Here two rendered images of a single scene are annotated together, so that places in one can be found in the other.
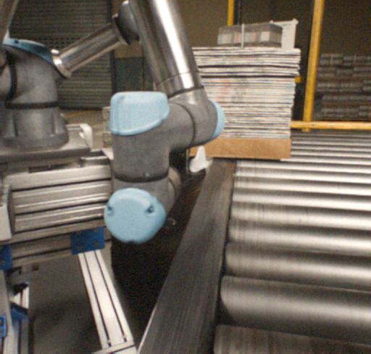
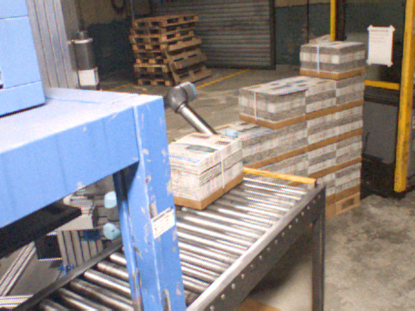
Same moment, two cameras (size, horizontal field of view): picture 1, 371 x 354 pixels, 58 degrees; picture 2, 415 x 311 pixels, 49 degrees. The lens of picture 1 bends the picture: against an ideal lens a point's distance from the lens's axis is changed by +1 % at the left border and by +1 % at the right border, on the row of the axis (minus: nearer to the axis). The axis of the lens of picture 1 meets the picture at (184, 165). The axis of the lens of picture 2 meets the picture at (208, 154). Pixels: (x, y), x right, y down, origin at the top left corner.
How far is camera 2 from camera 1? 1.60 m
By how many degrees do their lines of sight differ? 24
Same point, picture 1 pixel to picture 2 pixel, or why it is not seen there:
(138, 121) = (109, 205)
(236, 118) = (179, 187)
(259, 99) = (187, 181)
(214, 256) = (118, 246)
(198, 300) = (104, 255)
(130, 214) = (108, 231)
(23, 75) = not seen: hidden behind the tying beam
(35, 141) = (105, 185)
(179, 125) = not seen: hidden behind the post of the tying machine
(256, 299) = (116, 257)
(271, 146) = (193, 203)
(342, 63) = not seen: outside the picture
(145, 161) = (112, 215)
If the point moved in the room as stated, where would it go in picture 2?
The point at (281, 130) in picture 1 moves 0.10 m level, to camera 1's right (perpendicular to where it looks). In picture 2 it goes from (197, 195) to (217, 198)
